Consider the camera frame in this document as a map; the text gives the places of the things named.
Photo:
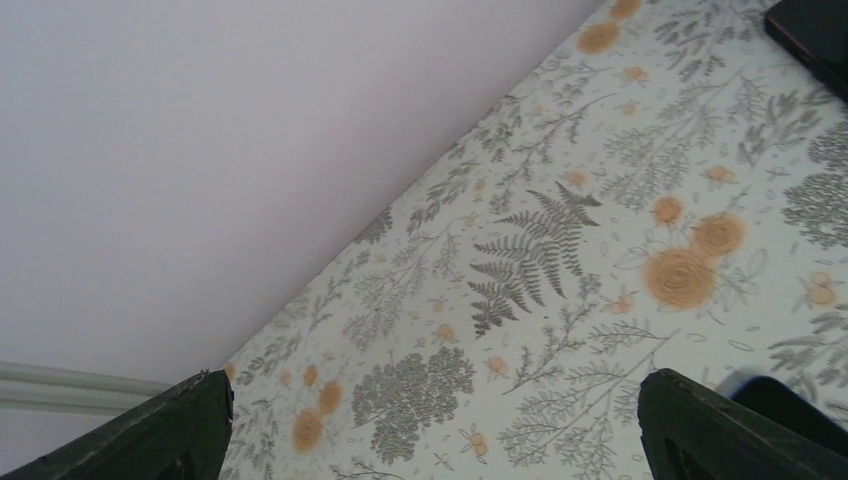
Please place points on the floral patterned table mat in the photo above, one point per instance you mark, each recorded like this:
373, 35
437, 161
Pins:
667, 189

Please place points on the aluminium rail frame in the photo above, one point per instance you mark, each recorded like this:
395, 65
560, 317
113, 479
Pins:
36, 388

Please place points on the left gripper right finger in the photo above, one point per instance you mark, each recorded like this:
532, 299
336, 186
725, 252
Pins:
689, 431

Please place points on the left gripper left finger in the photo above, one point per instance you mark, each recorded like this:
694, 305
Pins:
182, 433

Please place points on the black smartphone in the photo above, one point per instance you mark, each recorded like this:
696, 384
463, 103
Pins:
778, 403

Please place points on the black phone-shaped object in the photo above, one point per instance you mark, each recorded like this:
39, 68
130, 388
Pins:
814, 32

